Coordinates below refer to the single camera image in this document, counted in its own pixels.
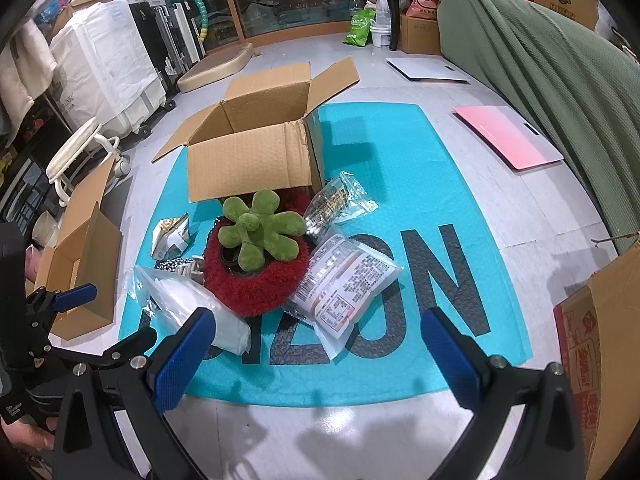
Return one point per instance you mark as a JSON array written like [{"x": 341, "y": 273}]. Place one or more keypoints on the large cardboard box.
[{"x": 250, "y": 165}]

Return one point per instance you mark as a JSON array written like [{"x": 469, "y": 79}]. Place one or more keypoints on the white grey folding rack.
[{"x": 177, "y": 35}]

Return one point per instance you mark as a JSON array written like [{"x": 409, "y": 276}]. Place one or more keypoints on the person's left hand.
[{"x": 30, "y": 437}]

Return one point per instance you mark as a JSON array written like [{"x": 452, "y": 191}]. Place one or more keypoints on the beige cushion pad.
[{"x": 215, "y": 67}]

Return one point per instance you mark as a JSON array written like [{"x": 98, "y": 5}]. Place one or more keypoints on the red printed cardboard box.
[{"x": 610, "y": 335}]

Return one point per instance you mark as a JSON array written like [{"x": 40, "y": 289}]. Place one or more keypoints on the green plastic bag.
[{"x": 360, "y": 27}]

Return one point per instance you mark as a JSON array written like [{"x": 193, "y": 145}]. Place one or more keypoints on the plain brown cardboard box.
[{"x": 417, "y": 35}]

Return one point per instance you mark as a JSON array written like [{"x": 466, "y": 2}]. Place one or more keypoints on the white hanging cloth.
[{"x": 25, "y": 65}]

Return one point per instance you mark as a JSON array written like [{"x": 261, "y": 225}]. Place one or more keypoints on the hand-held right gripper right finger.
[{"x": 450, "y": 360}]

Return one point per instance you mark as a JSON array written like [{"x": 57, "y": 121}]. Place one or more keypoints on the red plush potted plant toy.
[{"x": 250, "y": 290}]

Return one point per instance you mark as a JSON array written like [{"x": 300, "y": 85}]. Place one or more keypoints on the small open cardboard box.
[{"x": 90, "y": 280}]

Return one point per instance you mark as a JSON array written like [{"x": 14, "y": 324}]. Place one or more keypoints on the green ribbed blanket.
[{"x": 540, "y": 85}]

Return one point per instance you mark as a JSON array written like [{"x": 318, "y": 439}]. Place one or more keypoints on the white covered suitcase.
[{"x": 100, "y": 70}]

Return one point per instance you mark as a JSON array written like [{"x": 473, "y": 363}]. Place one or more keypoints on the black white polka-dot pouch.
[{"x": 172, "y": 266}]

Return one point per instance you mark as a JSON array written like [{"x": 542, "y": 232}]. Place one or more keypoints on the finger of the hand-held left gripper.
[
  {"x": 125, "y": 347},
  {"x": 75, "y": 295}
]

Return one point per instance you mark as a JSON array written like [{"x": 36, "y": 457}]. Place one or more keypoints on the cardboard box with round logo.
[{"x": 570, "y": 2}]

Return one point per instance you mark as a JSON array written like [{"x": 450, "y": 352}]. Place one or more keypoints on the stacked white buckets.
[{"x": 380, "y": 35}]

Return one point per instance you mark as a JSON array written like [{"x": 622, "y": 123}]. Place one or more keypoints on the clear cotton swab bag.
[{"x": 325, "y": 210}]

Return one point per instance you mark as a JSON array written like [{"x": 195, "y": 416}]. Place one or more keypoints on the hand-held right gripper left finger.
[{"x": 182, "y": 355}]

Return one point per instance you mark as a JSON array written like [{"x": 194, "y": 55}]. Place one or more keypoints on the clear plastic bottle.
[{"x": 354, "y": 4}]

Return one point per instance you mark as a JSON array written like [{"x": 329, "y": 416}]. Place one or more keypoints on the colourful segmented hoop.
[{"x": 201, "y": 10}]

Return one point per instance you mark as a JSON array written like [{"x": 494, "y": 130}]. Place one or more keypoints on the orange pink sack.
[{"x": 420, "y": 0}]

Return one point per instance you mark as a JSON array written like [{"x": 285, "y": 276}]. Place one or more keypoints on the white round stool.
[{"x": 75, "y": 150}]

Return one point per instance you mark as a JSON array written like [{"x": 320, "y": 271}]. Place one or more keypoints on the pink board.
[{"x": 505, "y": 135}]

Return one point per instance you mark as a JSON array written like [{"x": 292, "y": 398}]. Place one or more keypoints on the white printed food packet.
[{"x": 345, "y": 285}]

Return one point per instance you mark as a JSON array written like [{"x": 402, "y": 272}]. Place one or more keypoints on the orange white snack bag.
[{"x": 170, "y": 240}]

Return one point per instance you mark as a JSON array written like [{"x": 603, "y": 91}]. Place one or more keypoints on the white board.
[{"x": 425, "y": 67}]

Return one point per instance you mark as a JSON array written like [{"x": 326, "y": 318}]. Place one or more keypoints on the small white plastic item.
[{"x": 195, "y": 269}]

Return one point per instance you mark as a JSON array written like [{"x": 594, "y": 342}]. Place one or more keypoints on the clear bag with white contents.
[{"x": 200, "y": 310}]

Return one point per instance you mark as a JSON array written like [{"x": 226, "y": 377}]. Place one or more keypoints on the teal foam floor mat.
[{"x": 400, "y": 185}]

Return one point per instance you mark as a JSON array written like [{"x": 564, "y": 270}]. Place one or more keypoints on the black suitcase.
[{"x": 142, "y": 25}]

